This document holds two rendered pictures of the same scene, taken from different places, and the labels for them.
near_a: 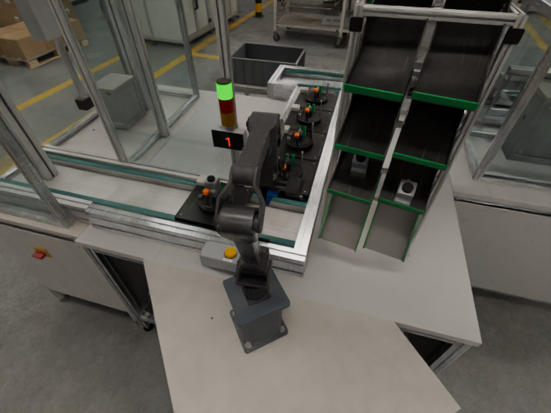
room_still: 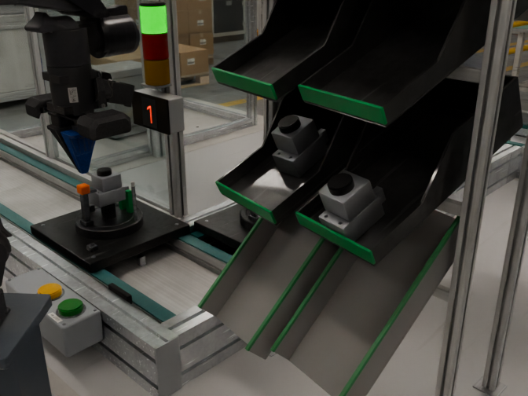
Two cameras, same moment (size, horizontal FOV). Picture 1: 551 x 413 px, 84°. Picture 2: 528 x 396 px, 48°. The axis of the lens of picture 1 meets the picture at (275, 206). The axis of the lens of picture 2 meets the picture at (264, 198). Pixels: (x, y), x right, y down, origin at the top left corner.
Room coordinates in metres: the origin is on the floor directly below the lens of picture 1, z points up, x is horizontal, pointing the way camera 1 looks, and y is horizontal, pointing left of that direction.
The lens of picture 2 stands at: (0.03, -0.59, 1.52)
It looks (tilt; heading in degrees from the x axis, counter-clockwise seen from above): 23 degrees down; 28
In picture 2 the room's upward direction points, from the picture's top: straight up
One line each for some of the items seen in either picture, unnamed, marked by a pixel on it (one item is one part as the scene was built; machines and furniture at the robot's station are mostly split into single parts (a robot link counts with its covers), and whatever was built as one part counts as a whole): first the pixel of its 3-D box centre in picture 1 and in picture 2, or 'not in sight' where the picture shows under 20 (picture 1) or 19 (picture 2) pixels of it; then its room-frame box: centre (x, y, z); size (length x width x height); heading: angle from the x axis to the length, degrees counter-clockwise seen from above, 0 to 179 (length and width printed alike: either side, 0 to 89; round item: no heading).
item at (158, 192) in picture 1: (205, 205); (105, 236); (0.92, 0.30, 0.91); 0.84 x 0.28 x 0.10; 74
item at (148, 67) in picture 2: (228, 117); (156, 71); (0.98, 0.17, 1.28); 0.05 x 0.05 x 0.05
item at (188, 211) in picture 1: (216, 203); (110, 229); (0.88, 0.24, 0.96); 0.24 x 0.24 x 0.02; 74
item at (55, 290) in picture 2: (230, 252); (49, 293); (0.63, 0.16, 0.96); 0.04 x 0.04 x 0.02
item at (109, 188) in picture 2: (213, 183); (109, 184); (0.89, 0.24, 1.06); 0.08 x 0.04 x 0.07; 165
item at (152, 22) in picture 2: (224, 89); (153, 19); (0.98, 0.17, 1.38); 0.05 x 0.05 x 0.05
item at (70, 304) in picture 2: not in sight; (71, 309); (0.61, 0.09, 0.96); 0.04 x 0.04 x 0.02
